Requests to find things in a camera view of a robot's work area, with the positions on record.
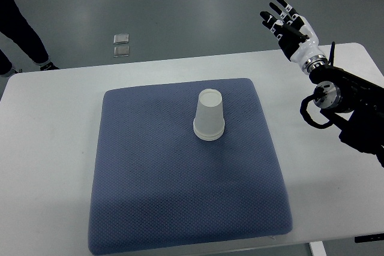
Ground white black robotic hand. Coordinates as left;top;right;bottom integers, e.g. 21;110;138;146
260;0;328;75

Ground white paper cup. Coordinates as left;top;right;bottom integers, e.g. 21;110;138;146
193;125;225;141
193;89;225;135

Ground white paper cup on cushion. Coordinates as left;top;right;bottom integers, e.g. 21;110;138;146
193;125;225;141

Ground upper metal floor plate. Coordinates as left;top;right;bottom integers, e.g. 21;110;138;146
113;33;129;44

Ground blue textured cushion mat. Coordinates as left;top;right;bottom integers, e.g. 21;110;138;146
88;78;293;255

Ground white table leg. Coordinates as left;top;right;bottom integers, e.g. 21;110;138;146
309;241;327;256

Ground black table control panel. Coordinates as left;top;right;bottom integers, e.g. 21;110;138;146
354;233;384;243

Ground black white right sneaker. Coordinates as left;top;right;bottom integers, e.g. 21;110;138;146
40;62;59;71

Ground person in dark trousers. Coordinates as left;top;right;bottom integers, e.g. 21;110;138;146
1;0;51;67

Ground black cable loop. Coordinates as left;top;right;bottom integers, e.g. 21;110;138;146
300;94;334;129

